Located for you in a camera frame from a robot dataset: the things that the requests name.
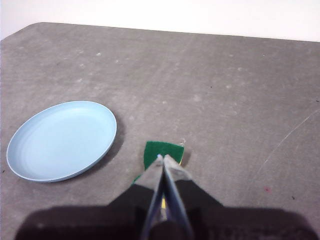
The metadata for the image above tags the light blue round plate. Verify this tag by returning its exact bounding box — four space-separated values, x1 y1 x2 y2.
6 100 118 183

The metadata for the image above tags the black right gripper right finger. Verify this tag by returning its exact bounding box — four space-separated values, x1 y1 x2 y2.
162 154 317 240

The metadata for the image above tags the yellow sponge with green scourer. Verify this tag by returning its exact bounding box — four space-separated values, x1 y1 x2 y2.
131 141 185 210

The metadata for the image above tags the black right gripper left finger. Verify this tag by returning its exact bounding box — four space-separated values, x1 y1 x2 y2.
14 154 164 240

